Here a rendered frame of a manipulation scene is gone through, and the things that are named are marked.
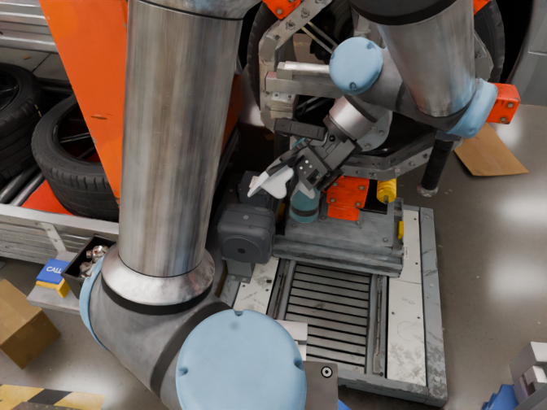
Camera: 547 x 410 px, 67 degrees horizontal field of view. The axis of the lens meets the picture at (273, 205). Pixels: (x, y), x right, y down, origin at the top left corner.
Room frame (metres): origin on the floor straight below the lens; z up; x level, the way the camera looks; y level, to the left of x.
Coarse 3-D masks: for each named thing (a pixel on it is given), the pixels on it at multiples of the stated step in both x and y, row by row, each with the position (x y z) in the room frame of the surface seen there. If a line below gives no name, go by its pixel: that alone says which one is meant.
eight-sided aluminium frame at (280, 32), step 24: (312, 0) 0.95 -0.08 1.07; (288, 24) 0.97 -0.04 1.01; (264, 48) 0.97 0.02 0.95; (480, 48) 0.87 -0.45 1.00; (264, 72) 0.98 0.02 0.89; (480, 72) 0.87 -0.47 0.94; (264, 96) 0.98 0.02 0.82; (264, 120) 0.97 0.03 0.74; (432, 144) 0.89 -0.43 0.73; (456, 144) 0.87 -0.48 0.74; (360, 168) 0.92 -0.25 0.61; (384, 168) 0.91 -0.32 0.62; (408, 168) 0.89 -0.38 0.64
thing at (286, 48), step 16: (352, 16) 1.04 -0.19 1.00; (304, 32) 1.06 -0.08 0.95; (320, 32) 1.05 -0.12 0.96; (288, 48) 1.20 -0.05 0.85; (304, 96) 1.18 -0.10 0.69; (320, 112) 1.16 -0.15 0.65; (400, 128) 1.06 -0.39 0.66; (416, 128) 1.02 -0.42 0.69; (432, 128) 0.96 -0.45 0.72; (384, 144) 1.01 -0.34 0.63; (400, 144) 0.98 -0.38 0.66
